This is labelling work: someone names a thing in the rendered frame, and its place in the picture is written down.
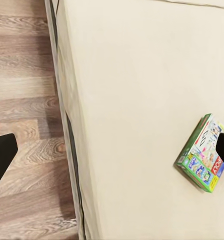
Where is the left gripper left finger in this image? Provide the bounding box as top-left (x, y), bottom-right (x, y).
top-left (0, 133), bottom-right (18, 180)

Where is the board game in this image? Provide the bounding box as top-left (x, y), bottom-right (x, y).
top-left (176, 114), bottom-right (224, 193)

